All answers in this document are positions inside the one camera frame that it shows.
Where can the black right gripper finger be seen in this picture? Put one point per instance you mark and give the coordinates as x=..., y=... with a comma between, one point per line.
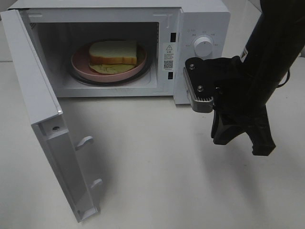
x=259, y=132
x=224, y=128

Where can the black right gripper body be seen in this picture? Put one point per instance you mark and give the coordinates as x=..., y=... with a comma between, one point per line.
x=237, y=94

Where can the white bread slice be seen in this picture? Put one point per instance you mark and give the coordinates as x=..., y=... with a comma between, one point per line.
x=113, y=52

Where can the pink round plate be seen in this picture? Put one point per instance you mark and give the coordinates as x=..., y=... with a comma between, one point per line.
x=80, y=62

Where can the white microwave door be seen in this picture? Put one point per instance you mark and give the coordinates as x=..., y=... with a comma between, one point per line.
x=71, y=161

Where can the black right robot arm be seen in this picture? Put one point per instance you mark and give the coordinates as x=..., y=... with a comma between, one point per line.
x=276, y=41

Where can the upper white power knob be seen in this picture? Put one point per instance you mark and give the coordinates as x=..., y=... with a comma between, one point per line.
x=203, y=46

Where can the white warning label sticker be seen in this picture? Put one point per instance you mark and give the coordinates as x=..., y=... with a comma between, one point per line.
x=169, y=56

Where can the glass microwave turntable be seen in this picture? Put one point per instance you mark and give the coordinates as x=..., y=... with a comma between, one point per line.
x=75, y=75

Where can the white microwave oven body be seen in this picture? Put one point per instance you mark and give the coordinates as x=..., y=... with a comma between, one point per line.
x=63, y=26

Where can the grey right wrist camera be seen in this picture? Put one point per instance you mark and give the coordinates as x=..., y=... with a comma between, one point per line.
x=196, y=86

